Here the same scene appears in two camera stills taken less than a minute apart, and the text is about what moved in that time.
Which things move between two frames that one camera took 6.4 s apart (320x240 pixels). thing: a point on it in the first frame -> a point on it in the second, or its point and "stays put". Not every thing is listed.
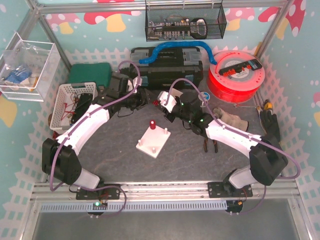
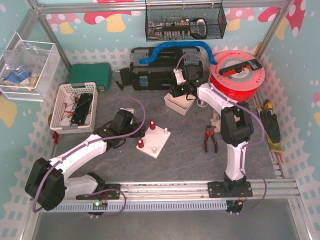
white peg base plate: [154, 141] stays put
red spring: [152, 124] stays put
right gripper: [166, 110] -> [178, 90]
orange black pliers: [205, 145] stays put
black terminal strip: [253, 64] stays put
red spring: [155, 102] -> [140, 143]
